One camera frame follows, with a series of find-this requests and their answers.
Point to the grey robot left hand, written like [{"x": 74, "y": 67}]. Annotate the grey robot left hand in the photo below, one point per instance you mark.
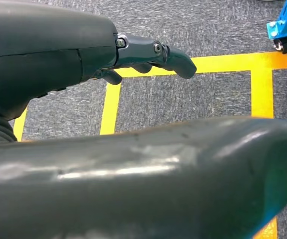
[{"x": 46, "y": 49}]

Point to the long blue metal shelf rack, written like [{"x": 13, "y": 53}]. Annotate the long blue metal shelf rack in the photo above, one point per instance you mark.
[{"x": 285, "y": 19}]

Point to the yellow floor tape square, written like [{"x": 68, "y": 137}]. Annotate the yellow floor tape square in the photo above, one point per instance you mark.
[{"x": 233, "y": 62}]

